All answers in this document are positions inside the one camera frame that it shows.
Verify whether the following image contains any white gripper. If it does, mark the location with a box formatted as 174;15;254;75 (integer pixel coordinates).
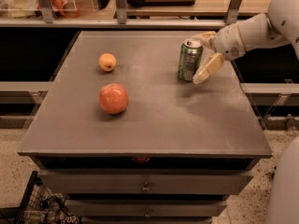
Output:
192;24;246;84

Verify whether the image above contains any green soda can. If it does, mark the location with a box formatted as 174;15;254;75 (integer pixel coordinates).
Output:
178;38;203;81

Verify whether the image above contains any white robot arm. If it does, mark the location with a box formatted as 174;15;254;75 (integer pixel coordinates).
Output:
192;0;299;224

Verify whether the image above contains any small orange fruit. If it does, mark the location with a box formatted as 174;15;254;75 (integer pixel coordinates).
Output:
98;53;117;72

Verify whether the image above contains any red apple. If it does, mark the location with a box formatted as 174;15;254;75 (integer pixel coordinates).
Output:
99;83;129;115

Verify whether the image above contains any grey drawer cabinet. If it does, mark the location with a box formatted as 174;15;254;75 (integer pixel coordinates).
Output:
19;31;272;224

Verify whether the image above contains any clear plastic box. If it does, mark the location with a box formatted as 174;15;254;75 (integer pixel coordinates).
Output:
0;0;79;18

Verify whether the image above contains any metal shelf rail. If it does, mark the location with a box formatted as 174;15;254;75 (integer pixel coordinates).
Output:
0;18;226;30

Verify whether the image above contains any black wire basket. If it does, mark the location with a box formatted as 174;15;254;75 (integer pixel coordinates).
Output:
0;170;81;224

